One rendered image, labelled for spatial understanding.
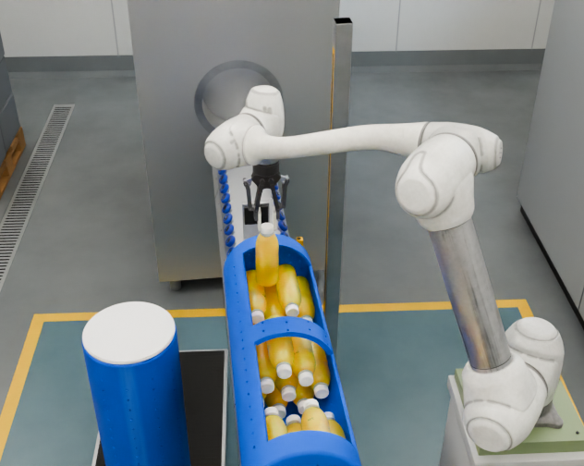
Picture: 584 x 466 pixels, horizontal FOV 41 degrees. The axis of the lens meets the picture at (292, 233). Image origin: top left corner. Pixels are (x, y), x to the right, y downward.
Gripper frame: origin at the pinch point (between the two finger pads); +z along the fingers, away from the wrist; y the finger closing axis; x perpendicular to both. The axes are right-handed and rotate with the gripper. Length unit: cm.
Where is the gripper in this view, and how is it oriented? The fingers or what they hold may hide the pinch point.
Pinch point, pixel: (266, 219)
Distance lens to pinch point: 231.9
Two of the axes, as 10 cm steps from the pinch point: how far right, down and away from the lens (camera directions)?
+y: -9.9, 0.7, -1.1
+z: 0.0, 8.2, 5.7
